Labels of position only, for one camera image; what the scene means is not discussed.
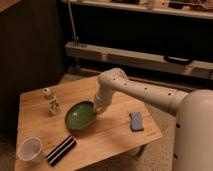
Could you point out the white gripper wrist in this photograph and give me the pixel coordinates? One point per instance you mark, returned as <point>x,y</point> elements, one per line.
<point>102,100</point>

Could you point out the green ceramic bowl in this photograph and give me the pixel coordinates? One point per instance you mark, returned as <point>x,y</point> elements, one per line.
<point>80,115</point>

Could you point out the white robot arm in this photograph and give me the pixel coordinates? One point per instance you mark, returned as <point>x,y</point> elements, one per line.
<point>193,143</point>

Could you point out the long wooden shelf beam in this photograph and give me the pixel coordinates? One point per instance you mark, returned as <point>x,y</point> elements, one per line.
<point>140,60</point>

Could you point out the metal stand pole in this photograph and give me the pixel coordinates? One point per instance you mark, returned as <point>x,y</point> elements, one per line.
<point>74,37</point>

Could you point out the blue sponge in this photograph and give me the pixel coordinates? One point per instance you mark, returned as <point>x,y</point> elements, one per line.
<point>136,123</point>

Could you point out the wooden folding table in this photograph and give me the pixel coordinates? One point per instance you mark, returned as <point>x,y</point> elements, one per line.
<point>109,135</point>

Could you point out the translucent plastic cup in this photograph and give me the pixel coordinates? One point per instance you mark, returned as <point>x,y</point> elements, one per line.
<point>31,150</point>

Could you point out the upper wooden shelf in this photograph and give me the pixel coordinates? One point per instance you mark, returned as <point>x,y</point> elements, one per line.
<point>150,8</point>

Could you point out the black handle on beam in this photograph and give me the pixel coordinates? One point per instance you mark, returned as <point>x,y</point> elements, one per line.
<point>177,61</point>

